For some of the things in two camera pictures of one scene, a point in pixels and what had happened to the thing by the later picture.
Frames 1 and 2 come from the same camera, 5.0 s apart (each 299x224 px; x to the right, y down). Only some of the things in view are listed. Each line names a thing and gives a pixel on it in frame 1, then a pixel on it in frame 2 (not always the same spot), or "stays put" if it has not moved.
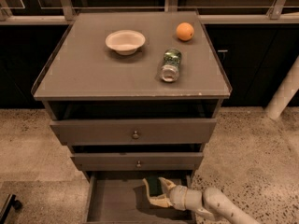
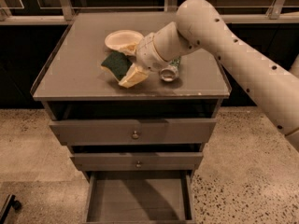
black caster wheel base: x=9 y=203 stays put
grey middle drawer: x=138 y=161 stays put
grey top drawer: x=133 y=132 stays put
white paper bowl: x=125 y=41 stays put
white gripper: x=177 y=197 to x=147 y=52
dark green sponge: x=154 y=186 to x=118 y=63
